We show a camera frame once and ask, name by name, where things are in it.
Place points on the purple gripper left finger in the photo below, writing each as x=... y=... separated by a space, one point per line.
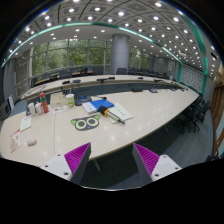
x=70 y=166

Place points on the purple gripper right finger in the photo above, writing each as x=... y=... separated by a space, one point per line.
x=152 y=166

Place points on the pink computer mouse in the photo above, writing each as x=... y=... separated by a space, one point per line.
x=31 y=142

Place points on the white notebook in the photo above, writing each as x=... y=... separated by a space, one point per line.
x=89 y=107

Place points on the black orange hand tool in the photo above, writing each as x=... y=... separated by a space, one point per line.
x=106 y=112

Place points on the blue book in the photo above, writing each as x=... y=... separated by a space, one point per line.
x=102 y=102

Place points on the white green paper cup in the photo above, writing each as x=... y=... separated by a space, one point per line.
x=70 y=100

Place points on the white paper sheet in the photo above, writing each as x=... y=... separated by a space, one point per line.
x=26 y=123

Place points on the red white leaflet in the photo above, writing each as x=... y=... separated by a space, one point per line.
x=15 y=142

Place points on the black office chair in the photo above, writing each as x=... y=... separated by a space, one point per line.
x=194 y=113

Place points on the red water bottle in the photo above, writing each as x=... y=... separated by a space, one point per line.
x=44 y=102

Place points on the grey round pillar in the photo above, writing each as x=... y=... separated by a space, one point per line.
x=119 y=52

